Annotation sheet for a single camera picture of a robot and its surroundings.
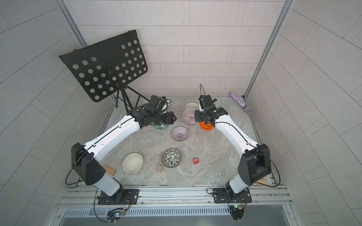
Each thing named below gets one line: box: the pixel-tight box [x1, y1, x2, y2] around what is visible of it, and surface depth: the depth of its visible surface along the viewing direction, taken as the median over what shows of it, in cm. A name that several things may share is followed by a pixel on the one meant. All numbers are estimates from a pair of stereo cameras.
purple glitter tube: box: [229, 92, 252, 113], surface depth 111 cm
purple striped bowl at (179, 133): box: [171, 126, 189, 142], surface depth 95 cm
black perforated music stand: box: [58, 29, 148, 102], surface depth 72 cm
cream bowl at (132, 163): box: [122, 152, 144, 174], surface depth 81 cm
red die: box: [193, 157, 200, 165], surface depth 83 cm
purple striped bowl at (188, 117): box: [181, 107, 198, 127], surface depth 86 cm
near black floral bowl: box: [161, 148, 182, 169], surface depth 84 cm
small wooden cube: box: [156, 164, 164, 173], surface depth 81 cm
